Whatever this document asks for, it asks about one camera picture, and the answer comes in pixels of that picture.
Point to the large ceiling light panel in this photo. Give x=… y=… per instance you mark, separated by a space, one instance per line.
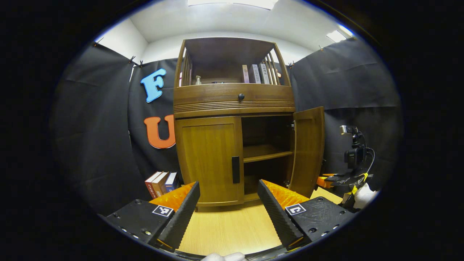
x=232 y=3

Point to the small ceiling light panel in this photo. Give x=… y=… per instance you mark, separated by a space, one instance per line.
x=335 y=35

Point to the brown book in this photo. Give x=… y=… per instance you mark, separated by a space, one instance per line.
x=160 y=184

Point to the red and white book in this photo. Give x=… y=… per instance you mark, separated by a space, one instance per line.
x=150 y=186

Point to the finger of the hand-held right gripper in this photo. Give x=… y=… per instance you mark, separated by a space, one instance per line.
x=324 y=182

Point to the wooden shoe cabinet door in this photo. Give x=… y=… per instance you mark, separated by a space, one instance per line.
x=308 y=152
x=206 y=159

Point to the small pump bottle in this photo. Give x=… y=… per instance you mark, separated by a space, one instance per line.
x=198 y=81

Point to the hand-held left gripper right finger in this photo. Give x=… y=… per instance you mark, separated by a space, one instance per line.
x=277 y=217

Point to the wooden double-door shoe cabinet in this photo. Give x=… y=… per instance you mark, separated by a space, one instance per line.
x=232 y=108

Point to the white upright book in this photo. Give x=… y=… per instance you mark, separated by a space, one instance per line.
x=264 y=74

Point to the pink upright book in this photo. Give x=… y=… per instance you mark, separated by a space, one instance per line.
x=245 y=74

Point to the wooden cabinet drawer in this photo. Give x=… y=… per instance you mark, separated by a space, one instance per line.
x=206 y=98

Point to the dark upright book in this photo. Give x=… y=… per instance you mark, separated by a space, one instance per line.
x=255 y=74

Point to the wooden cabinet inner shelf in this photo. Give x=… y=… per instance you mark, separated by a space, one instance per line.
x=262 y=154

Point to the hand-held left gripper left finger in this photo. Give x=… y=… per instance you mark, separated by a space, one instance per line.
x=181 y=217

